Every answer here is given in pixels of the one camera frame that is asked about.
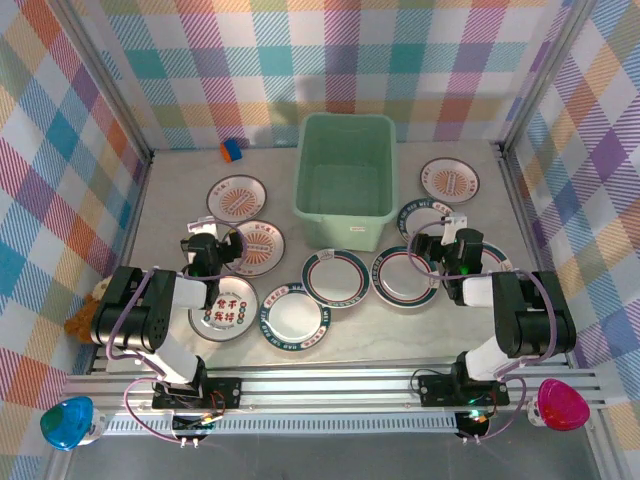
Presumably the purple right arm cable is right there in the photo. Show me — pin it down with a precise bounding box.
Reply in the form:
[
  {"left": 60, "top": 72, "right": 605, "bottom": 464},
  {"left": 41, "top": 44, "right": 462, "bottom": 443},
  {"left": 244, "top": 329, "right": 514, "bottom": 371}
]
[{"left": 407, "top": 217, "right": 564, "bottom": 444}]

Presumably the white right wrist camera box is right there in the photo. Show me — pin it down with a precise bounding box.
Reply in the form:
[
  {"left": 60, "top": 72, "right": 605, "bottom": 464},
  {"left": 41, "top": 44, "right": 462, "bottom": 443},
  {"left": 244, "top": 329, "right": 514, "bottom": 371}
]
[{"left": 442, "top": 212, "right": 470, "bottom": 244}]

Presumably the pale green plastic bin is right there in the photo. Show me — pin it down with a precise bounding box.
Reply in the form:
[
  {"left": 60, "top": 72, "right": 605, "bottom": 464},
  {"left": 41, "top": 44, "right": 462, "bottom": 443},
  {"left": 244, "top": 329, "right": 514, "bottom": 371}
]
[{"left": 292, "top": 112, "right": 399, "bottom": 253}]

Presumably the brown stuffed toy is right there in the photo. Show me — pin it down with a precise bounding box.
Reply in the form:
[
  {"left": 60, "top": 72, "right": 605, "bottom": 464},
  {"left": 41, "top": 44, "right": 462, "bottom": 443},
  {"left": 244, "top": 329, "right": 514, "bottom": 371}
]
[{"left": 63, "top": 277, "right": 114, "bottom": 344}]

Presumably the white slotted cable duct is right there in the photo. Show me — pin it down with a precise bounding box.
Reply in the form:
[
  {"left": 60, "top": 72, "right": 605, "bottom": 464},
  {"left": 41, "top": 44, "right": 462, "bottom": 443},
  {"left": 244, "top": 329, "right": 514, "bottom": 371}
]
[{"left": 104, "top": 412, "right": 461, "bottom": 436}]

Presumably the pink dome button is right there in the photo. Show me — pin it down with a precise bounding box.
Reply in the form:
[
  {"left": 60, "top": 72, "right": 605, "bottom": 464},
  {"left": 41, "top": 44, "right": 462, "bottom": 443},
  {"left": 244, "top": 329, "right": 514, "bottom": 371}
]
[{"left": 527, "top": 378, "right": 591, "bottom": 431}]

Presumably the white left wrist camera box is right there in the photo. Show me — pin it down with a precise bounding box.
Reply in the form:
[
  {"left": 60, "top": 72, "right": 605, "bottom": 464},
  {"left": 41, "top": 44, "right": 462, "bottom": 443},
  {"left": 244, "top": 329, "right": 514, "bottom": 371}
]
[{"left": 187, "top": 215, "right": 221, "bottom": 237}]

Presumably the aluminium frame post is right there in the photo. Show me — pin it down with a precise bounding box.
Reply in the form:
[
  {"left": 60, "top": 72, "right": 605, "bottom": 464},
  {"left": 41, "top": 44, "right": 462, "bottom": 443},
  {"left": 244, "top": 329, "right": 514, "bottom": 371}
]
[
  {"left": 49, "top": 0, "right": 155, "bottom": 161},
  {"left": 497, "top": 0, "right": 601, "bottom": 156}
]

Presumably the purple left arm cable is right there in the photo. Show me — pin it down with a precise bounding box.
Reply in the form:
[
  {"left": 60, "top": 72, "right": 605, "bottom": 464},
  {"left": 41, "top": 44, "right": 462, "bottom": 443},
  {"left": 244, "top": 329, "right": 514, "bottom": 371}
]
[{"left": 106, "top": 222, "right": 250, "bottom": 444}]

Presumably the plate with large red characters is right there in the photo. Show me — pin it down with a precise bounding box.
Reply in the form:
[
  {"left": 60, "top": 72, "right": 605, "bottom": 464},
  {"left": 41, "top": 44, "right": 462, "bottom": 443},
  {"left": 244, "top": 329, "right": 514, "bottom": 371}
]
[{"left": 188, "top": 274, "right": 260, "bottom": 344}]

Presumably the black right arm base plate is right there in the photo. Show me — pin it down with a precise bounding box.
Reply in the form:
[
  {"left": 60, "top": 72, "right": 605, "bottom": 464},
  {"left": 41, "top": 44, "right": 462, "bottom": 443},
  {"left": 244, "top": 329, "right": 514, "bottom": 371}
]
[{"left": 417, "top": 372, "right": 511, "bottom": 409}]

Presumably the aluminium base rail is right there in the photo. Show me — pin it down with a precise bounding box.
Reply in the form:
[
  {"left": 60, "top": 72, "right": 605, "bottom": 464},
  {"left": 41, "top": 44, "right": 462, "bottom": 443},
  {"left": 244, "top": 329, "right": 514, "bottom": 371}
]
[{"left": 64, "top": 357, "right": 609, "bottom": 416}]

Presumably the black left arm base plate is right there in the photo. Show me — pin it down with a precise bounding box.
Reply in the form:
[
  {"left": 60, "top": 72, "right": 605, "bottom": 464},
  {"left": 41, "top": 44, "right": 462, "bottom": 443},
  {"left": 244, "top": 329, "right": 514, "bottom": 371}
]
[{"left": 152, "top": 377, "right": 244, "bottom": 414}]

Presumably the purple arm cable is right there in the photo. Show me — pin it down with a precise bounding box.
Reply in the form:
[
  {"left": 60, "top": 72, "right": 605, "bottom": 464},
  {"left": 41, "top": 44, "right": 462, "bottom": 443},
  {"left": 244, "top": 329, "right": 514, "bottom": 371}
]
[
  {"left": 106, "top": 222, "right": 250, "bottom": 444},
  {"left": 407, "top": 217, "right": 564, "bottom": 444}
]

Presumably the green rim red ring plate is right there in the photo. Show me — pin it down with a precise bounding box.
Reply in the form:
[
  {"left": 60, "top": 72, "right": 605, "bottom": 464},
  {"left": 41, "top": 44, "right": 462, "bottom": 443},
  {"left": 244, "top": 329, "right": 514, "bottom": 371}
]
[
  {"left": 301, "top": 248, "right": 371, "bottom": 309},
  {"left": 370, "top": 244, "right": 441, "bottom": 309}
]

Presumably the orange sunburst plate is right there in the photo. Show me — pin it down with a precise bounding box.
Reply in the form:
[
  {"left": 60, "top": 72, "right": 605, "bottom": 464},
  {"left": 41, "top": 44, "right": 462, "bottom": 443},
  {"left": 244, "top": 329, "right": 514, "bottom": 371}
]
[
  {"left": 206, "top": 173, "right": 268, "bottom": 225},
  {"left": 219, "top": 219, "right": 287, "bottom": 279},
  {"left": 418, "top": 157, "right": 482, "bottom": 205}
]

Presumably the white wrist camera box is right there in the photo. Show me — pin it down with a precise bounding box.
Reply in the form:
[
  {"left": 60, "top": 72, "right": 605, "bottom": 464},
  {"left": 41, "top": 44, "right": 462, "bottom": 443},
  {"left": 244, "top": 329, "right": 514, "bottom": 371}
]
[
  {"left": 442, "top": 212, "right": 470, "bottom": 244},
  {"left": 187, "top": 215, "right": 221, "bottom": 237}
]

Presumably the black controller board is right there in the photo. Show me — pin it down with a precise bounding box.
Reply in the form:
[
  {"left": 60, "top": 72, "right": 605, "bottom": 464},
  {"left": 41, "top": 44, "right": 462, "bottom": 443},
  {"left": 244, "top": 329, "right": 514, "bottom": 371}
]
[
  {"left": 457, "top": 409, "right": 494, "bottom": 445},
  {"left": 172, "top": 413, "right": 217, "bottom": 447}
]

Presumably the blue dome button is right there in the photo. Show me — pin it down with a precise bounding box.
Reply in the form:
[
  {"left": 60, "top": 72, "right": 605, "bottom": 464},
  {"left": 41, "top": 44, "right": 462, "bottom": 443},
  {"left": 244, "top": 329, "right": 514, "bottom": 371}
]
[{"left": 39, "top": 396, "right": 106, "bottom": 453}]

